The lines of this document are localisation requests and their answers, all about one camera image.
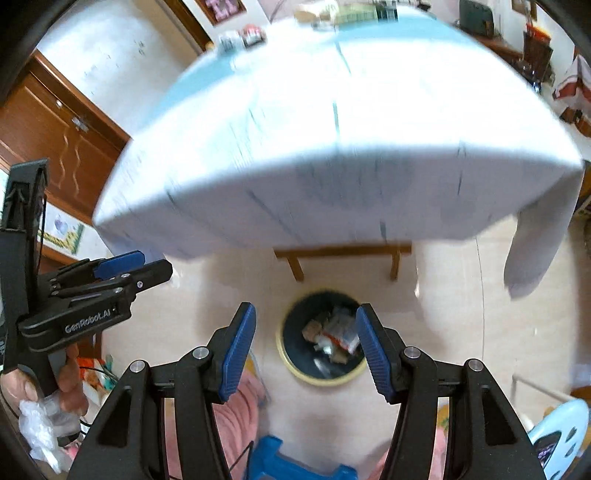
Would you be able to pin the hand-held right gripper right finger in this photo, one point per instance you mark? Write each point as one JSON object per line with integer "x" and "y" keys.
{"x": 371, "y": 355}

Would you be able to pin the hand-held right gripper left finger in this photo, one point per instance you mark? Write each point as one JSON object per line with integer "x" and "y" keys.
{"x": 238, "y": 355}

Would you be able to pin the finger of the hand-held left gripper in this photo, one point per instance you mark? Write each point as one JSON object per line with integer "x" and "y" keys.
{"x": 147, "y": 274}
{"x": 120, "y": 265}

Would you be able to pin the red white snack packet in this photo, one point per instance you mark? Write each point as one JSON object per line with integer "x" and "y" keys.
{"x": 344, "y": 339}

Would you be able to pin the black bin with yellow rim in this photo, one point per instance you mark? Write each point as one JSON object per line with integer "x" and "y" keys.
{"x": 295, "y": 339}

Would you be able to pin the clear plastic bag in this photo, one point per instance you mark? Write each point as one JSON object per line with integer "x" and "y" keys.
{"x": 41, "y": 431}

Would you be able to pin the person's left hand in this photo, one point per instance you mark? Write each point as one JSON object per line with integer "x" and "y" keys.
{"x": 74, "y": 378}

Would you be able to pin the colourful plastic bag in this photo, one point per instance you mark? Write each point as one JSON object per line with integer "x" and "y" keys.
{"x": 97, "y": 378}

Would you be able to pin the person's pink pants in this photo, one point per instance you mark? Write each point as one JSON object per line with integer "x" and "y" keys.
{"x": 240, "y": 415}

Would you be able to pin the blue plastic stool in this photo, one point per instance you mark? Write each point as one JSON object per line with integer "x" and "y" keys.
{"x": 286, "y": 461}

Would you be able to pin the brown wooden door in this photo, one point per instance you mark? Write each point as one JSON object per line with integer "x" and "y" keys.
{"x": 46, "y": 138}

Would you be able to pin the light blue plastic chair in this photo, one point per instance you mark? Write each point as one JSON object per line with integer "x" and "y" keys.
{"x": 561, "y": 422}

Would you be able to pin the white leaf print tablecloth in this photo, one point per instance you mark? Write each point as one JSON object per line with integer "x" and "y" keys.
{"x": 323, "y": 138}

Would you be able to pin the beige green drink carton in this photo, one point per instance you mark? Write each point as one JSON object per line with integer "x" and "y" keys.
{"x": 229, "y": 40}

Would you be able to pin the red foil wrapper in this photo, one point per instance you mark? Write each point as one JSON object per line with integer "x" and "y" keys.
{"x": 254, "y": 37}

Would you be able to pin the pink dumbbells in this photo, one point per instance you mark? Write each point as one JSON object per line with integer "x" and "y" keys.
{"x": 224, "y": 7}

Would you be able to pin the green cardboard box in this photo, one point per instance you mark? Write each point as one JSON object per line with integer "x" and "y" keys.
{"x": 364, "y": 14}

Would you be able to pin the red white cloth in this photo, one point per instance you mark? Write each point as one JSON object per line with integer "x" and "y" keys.
{"x": 572, "y": 81}

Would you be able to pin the dark bag with red top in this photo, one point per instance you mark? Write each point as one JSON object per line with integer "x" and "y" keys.
{"x": 538, "y": 50}

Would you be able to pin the dark green appliance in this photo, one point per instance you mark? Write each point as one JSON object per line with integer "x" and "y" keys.
{"x": 478, "y": 16}

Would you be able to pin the floral wall hanging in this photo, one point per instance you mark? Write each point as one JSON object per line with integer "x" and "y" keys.
{"x": 62, "y": 228}

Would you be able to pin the wooden table frame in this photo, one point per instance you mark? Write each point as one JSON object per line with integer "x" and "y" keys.
{"x": 341, "y": 251}

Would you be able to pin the white chair frame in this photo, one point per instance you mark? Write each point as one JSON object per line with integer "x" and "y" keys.
{"x": 540, "y": 387}

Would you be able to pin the white wall shelf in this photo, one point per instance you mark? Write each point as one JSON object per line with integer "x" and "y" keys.
{"x": 203, "y": 23}

